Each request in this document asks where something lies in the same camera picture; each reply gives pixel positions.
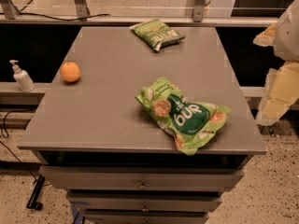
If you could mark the black floor stand foot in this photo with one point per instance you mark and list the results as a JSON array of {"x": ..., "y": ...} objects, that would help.
[{"x": 33, "y": 202}]

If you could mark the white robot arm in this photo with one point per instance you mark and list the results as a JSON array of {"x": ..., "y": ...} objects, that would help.
[{"x": 286, "y": 42}]

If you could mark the white pump bottle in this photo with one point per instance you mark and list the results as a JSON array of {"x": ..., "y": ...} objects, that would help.
[{"x": 22, "y": 77}]

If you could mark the orange fruit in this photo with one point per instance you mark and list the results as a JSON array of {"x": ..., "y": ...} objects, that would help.
[{"x": 70, "y": 72}]

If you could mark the green jalapeno chip bag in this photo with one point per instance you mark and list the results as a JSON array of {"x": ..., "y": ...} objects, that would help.
[{"x": 156, "y": 34}]

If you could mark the green rice chip bag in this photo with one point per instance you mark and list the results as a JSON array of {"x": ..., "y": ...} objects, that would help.
[{"x": 192, "y": 124}]

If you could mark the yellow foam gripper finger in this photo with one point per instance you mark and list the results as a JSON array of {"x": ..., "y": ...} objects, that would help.
[
  {"x": 266, "y": 37},
  {"x": 281, "y": 91}
]

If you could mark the grey drawer cabinet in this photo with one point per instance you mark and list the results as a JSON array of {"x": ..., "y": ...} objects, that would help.
[{"x": 96, "y": 141}]

